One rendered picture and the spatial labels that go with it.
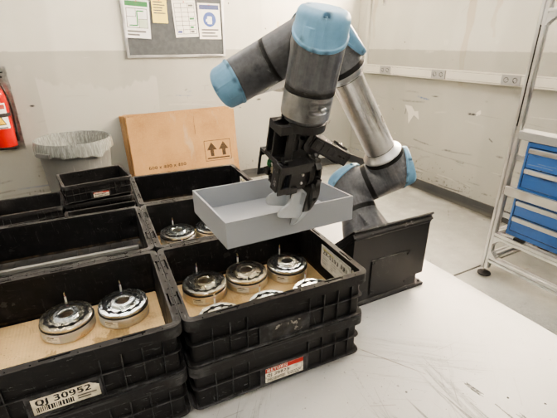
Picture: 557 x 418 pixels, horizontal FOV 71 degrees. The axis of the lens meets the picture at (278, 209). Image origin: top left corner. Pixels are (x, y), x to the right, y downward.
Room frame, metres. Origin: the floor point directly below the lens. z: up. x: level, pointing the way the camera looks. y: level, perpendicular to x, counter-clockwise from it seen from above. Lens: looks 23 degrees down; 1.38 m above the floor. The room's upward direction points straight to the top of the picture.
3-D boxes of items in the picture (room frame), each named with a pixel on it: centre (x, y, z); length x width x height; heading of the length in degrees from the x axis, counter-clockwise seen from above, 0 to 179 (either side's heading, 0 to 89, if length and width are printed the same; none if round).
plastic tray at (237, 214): (0.75, 0.02, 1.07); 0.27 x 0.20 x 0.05; 118
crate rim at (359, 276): (0.77, 0.05, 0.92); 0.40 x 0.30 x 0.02; 115
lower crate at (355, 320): (0.77, 0.05, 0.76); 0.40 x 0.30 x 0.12; 115
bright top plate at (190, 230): (1.06, 0.30, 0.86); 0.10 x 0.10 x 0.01
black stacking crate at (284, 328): (0.77, 0.05, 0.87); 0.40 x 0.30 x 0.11; 115
